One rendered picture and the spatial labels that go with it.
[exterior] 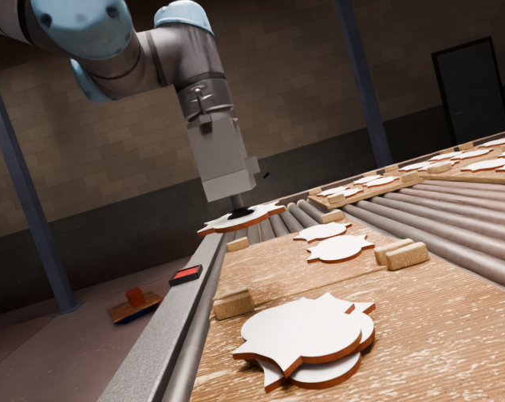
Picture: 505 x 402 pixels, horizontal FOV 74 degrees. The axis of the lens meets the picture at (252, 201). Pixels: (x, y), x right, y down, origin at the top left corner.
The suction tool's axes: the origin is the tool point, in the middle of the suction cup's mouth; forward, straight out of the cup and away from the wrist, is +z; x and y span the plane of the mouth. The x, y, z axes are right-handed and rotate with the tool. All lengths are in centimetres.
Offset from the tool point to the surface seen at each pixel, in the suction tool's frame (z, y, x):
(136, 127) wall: -127, 494, 211
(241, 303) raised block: 11.1, -2.7, 3.3
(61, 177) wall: -83, 472, 352
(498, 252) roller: 15.3, 3.1, -35.6
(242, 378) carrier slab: 12.9, -17.8, 1.8
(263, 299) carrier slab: 12.9, 1.1, 0.6
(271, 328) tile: 10.3, -13.7, -2.0
